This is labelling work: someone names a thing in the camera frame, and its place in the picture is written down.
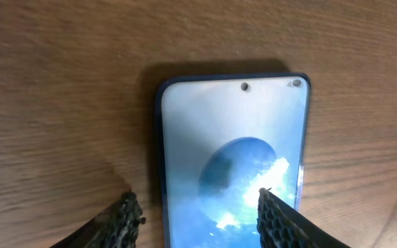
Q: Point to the blue Galaxy smartphone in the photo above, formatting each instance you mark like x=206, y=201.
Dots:
x=222, y=138

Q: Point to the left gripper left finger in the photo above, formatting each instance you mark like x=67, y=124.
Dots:
x=115, y=227

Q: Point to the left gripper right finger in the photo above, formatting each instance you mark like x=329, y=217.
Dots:
x=281, y=226

